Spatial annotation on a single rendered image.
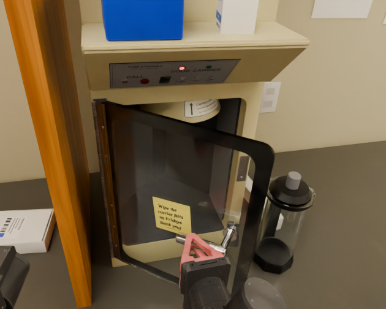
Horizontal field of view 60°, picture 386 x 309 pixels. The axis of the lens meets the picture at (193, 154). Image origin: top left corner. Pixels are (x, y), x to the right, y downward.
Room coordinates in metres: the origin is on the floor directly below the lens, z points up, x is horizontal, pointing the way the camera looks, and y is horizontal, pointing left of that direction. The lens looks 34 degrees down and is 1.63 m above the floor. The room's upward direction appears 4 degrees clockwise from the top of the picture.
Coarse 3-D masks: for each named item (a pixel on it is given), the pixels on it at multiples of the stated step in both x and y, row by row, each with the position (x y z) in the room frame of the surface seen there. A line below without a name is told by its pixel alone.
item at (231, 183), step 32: (128, 128) 0.48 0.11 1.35; (160, 128) 0.46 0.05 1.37; (192, 128) 0.44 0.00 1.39; (128, 160) 0.49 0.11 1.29; (160, 160) 0.46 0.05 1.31; (192, 160) 0.44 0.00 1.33; (224, 160) 0.42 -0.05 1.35; (256, 160) 0.40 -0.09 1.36; (128, 192) 0.49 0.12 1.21; (160, 192) 0.46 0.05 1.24; (192, 192) 0.44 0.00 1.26; (224, 192) 0.42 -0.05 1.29; (256, 192) 0.40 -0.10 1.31; (128, 224) 0.49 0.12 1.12; (192, 224) 0.44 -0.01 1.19; (224, 224) 0.41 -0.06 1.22; (256, 224) 0.39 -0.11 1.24; (128, 256) 0.49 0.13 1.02; (160, 256) 0.46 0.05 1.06
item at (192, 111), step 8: (144, 104) 0.63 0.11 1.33; (152, 104) 0.61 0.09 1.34; (160, 104) 0.60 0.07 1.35; (168, 104) 0.59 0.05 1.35; (176, 104) 0.59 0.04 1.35; (184, 104) 0.59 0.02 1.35; (192, 104) 0.60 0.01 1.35; (200, 104) 0.61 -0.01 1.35; (208, 104) 0.62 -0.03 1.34; (216, 104) 0.64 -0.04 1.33; (152, 112) 0.60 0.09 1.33; (160, 112) 0.59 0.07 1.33; (168, 112) 0.59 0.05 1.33; (176, 112) 0.59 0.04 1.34; (184, 112) 0.59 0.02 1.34; (192, 112) 0.59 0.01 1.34; (200, 112) 0.60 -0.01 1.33; (208, 112) 0.61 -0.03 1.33; (216, 112) 0.63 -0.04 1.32; (184, 120) 0.58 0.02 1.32; (192, 120) 0.59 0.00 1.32; (200, 120) 0.59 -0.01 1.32
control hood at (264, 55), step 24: (96, 24) 0.51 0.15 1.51; (192, 24) 0.55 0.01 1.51; (264, 24) 0.58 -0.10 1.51; (96, 48) 0.41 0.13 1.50; (120, 48) 0.42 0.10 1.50; (144, 48) 0.43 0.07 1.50; (168, 48) 0.44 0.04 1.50; (192, 48) 0.45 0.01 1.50; (216, 48) 0.46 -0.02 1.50; (240, 48) 0.47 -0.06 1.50; (264, 48) 0.48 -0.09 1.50; (288, 48) 0.50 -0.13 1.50; (96, 72) 0.45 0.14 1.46; (240, 72) 0.53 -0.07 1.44; (264, 72) 0.55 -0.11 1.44
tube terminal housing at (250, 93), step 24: (96, 0) 0.53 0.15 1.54; (192, 0) 0.57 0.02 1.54; (216, 0) 0.58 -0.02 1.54; (264, 0) 0.60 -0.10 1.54; (96, 96) 0.52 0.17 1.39; (120, 96) 0.53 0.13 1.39; (144, 96) 0.55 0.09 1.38; (168, 96) 0.56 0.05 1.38; (192, 96) 0.57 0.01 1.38; (216, 96) 0.58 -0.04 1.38; (240, 96) 0.60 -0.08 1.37; (240, 120) 0.63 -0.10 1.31; (120, 264) 0.53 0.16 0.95
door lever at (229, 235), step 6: (180, 234) 0.40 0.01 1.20; (228, 234) 0.40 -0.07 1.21; (234, 234) 0.40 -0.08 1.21; (180, 240) 0.39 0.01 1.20; (204, 240) 0.38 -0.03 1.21; (222, 240) 0.39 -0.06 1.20; (228, 240) 0.39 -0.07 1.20; (192, 246) 0.38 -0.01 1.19; (198, 246) 0.38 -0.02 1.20; (216, 246) 0.37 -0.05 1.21; (222, 246) 0.37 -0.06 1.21; (222, 252) 0.36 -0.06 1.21
